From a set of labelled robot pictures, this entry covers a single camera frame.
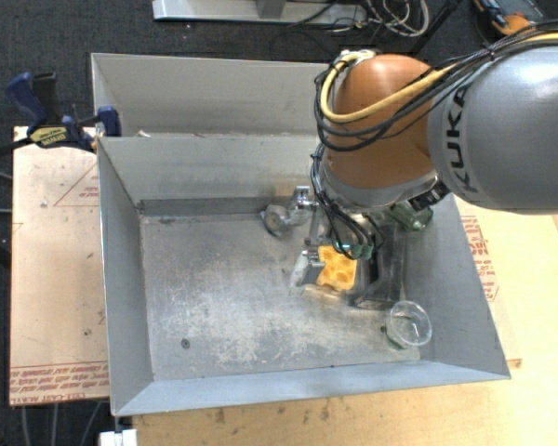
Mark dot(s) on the yellow toy cheese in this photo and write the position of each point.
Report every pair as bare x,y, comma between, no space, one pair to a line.
338,270

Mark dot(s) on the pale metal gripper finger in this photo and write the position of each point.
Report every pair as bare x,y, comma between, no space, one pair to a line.
283,219
312,265

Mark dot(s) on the clear glass cup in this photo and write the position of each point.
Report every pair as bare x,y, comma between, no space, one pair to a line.
410,324

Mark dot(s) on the grey metal bin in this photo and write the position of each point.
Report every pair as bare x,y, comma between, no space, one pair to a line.
214,286

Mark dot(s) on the brown cardboard board, red print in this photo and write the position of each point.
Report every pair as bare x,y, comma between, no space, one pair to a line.
51,272

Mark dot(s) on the pale green clear glass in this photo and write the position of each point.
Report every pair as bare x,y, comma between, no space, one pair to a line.
411,219

